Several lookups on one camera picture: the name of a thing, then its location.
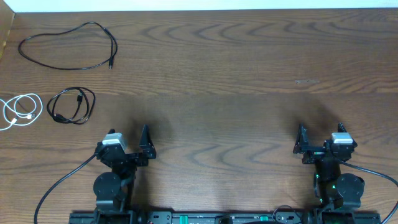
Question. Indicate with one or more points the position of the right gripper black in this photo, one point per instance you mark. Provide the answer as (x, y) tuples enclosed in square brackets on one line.
[(314, 153)]

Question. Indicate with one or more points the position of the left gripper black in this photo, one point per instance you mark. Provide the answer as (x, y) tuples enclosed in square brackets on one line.
[(147, 149)]

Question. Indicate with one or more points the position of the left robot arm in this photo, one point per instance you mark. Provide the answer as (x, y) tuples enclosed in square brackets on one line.
[(114, 189)]

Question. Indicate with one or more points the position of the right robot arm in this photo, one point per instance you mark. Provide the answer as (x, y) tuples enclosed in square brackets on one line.
[(339, 194)]

